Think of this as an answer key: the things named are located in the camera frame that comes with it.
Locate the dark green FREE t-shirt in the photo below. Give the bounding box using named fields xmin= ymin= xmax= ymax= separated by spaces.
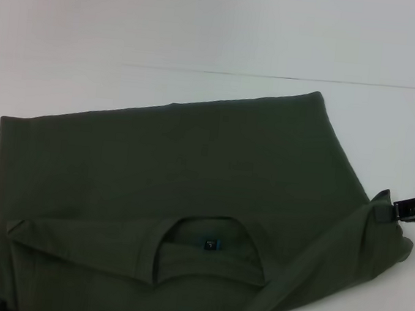
xmin=0 ymin=61 xmax=415 ymax=311

